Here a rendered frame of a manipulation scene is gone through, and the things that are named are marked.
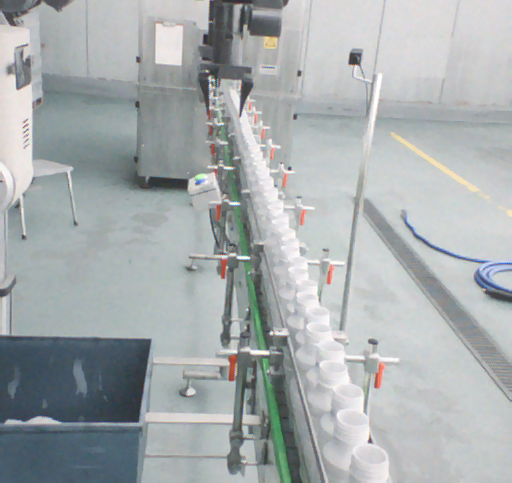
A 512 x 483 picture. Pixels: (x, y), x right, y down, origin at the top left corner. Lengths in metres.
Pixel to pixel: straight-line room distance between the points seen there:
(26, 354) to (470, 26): 11.27
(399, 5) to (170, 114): 6.46
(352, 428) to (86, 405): 0.82
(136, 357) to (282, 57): 4.91
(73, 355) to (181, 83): 4.84
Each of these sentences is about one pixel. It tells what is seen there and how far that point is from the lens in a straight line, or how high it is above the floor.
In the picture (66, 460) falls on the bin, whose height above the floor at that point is 0.89.
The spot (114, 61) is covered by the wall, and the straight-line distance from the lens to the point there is 11.82.
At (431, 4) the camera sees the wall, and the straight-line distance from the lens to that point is 12.22.
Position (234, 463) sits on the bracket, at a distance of 1.27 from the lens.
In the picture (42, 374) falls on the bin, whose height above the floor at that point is 0.87.
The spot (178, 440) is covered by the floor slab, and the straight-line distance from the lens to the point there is 2.94.
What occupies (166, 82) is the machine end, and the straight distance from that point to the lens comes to 6.24.
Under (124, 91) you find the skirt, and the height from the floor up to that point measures 0.11.
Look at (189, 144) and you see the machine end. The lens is 6.31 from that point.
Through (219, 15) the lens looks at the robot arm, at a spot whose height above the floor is 1.58.
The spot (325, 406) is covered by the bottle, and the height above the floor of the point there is 1.12.
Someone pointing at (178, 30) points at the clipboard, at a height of 1.32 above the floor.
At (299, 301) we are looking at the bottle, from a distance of 1.18.
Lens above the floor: 1.61
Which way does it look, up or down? 17 degrees down
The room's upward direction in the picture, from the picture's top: 5 degrees clockwise
